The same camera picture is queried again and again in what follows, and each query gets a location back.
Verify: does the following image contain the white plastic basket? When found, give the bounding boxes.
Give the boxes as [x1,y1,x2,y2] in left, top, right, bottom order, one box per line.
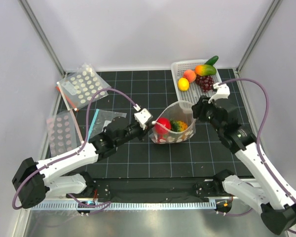
[171,59,222,104]

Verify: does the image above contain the toy red apple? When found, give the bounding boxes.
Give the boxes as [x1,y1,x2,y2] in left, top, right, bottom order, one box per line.
[154,117,171,135]

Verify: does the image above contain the toy pineapple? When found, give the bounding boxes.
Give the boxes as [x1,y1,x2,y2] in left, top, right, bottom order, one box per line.
[170,120,188,132]

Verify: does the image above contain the clear white-dotted zip bag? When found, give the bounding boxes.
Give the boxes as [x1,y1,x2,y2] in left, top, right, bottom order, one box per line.
[149,101,196,144]

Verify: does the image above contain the toy red chili pepper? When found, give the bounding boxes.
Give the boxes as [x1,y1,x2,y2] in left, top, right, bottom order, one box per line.
[157,135,167,143]

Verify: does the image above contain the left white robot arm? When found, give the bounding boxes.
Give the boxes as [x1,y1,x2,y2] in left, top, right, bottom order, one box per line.
[12,117,155,210]

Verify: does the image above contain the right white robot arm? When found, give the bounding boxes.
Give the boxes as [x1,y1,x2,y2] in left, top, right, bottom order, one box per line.
[192,96,296,235]

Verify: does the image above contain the clear blue-zipper zip bag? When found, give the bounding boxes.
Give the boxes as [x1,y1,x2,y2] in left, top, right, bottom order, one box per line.
[88,109,127,140]

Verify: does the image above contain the pink-dotted zip bag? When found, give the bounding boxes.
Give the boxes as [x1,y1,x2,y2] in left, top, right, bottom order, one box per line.
[46,110,81,157]

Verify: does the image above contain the white-dotted zip bag stack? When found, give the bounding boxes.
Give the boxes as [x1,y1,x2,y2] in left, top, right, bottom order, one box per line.
[59,64,111,110]

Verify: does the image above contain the orange-zipper zip bag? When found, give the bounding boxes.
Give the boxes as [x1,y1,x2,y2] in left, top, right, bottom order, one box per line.
[55,85,82,139]

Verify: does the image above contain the toy purple grapes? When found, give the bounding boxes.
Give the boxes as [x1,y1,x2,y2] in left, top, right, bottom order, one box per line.
[195,75,214,92]

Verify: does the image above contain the toy yellow lemon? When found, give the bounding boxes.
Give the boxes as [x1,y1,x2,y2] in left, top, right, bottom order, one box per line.
[177,78,189,91]

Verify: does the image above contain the toy peach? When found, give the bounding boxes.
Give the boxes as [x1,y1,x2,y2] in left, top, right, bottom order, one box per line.
[183,70,196,83]

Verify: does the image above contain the toy mango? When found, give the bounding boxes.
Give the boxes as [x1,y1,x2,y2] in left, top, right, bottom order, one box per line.
[194,64,217,76]

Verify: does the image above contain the black grid mat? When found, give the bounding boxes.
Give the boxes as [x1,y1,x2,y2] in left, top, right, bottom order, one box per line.
[37,68,271,180]

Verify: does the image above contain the toy green cucumber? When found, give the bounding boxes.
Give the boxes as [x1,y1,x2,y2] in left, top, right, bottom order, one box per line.
[204,55,219,66]

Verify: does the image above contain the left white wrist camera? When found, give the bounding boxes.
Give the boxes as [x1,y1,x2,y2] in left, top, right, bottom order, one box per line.
[134,108,153,130]

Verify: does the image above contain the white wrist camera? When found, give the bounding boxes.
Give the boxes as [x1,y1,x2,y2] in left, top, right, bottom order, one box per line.
[208,82,230,104]
[134,108,153,130]

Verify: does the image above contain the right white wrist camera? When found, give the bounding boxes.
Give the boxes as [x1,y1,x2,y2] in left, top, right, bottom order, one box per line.
[208,82,230,104]

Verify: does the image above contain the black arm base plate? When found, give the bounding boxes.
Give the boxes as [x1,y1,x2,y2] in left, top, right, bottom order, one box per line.
[66,176,242,200]

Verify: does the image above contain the slotted white cable duct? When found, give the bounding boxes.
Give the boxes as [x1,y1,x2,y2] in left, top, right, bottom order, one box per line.
[32,199,216,211]

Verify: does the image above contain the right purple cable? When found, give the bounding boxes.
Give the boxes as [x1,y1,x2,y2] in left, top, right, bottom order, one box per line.
[216,78,296,235]

